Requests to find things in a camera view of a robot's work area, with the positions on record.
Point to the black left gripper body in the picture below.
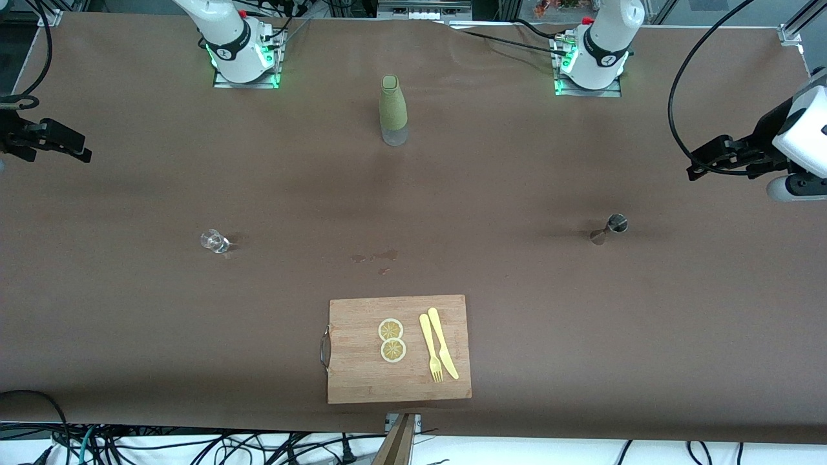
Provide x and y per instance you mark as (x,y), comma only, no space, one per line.
(764,143)

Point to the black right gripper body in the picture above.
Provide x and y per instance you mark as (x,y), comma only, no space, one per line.
(14,137)

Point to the metal jigger measuring cup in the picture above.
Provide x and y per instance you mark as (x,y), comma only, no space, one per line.
(618,223)

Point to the clear glass cup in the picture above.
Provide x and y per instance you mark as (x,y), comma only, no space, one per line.
(213,241)

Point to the orange background item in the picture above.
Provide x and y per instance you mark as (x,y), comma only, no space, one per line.
(549,6)

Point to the brown table cover sheet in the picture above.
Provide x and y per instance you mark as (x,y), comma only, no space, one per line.
(194,355)

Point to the green sleeved glass bottle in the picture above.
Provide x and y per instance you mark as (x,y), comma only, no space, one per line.
(393,110)

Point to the grey power strip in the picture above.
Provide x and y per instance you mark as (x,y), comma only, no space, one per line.
(423,6)

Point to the yellow plastic knife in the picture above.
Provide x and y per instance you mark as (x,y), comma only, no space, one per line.
(439,336)

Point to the yellow plastic fork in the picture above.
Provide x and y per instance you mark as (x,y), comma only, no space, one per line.
(428,339)

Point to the lemon slice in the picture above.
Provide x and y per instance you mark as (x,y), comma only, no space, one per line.
(390,330)
(393,351)

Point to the wooden cutting board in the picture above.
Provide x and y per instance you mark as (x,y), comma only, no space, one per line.
(362,374)

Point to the black power plug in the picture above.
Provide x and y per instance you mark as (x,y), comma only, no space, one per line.
(349,452)

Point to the aluminium frame corner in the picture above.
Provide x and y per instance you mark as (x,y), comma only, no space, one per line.
(50,16)
(791,31)

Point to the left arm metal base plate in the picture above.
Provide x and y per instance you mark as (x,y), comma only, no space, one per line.
(610,92)

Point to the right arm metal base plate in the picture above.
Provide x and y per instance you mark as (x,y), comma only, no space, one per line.
(258,84)

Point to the grey metal bracket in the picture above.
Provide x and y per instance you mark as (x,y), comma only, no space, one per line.
(417,421)

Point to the wooden post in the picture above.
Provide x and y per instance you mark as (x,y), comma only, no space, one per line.
(395,445)

